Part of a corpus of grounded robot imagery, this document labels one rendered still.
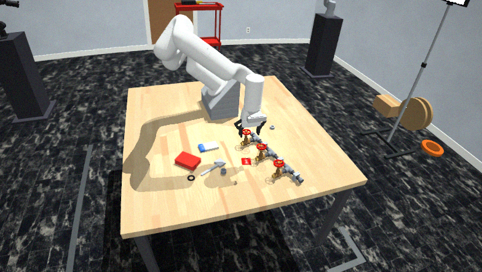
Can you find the red square tag on chain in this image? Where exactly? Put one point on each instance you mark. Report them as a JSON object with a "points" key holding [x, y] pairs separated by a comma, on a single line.
{"points": [[246, 161]]}

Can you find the red rectangular block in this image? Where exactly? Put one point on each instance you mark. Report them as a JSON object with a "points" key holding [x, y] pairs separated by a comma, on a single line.
{"points": [[187, 160]]}

